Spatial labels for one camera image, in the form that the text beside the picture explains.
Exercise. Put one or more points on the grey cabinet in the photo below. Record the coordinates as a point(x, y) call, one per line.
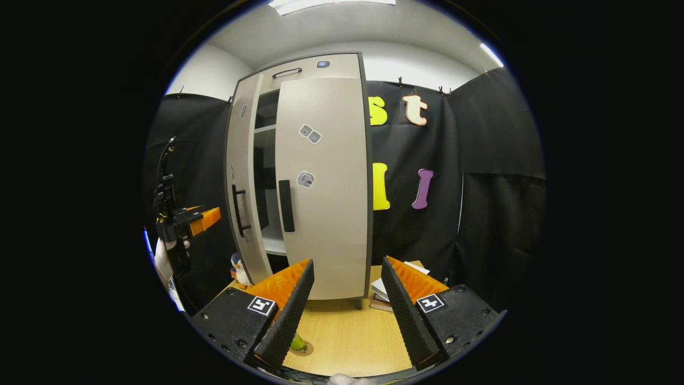
point(267, 112)

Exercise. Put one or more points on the large ceiling light panel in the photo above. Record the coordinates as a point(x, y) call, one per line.
point(331, 4)

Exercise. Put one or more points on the deep white cabinet shelf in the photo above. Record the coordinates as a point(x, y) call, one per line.
point(273, 247)

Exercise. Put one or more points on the grey cabinet drawer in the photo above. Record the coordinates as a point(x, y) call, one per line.
point(342, 67)

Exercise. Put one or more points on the round wooden coaster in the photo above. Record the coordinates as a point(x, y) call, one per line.
point(308, 350)

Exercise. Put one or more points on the small ceiling light panel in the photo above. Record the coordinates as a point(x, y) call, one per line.
point(491, 54)

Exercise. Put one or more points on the black backdrop cloth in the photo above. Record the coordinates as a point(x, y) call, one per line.
point(497, 224)

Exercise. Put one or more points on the penguin toy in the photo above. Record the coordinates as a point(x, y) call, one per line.
point(239, 270)

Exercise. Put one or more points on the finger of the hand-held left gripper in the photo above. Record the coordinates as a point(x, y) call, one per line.
point(206, 220)

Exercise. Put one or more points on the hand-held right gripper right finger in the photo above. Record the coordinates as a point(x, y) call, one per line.
point(409, 321)

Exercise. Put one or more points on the clear bottle green label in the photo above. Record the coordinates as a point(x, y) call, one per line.
point(297, 343)

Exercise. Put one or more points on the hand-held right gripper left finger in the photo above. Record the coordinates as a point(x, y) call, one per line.
point(286, 321)

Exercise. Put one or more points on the narrow white cabinet shelf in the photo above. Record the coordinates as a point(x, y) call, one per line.
point(264, 129)

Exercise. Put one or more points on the brown book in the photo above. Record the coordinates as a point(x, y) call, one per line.
point(380, 306)

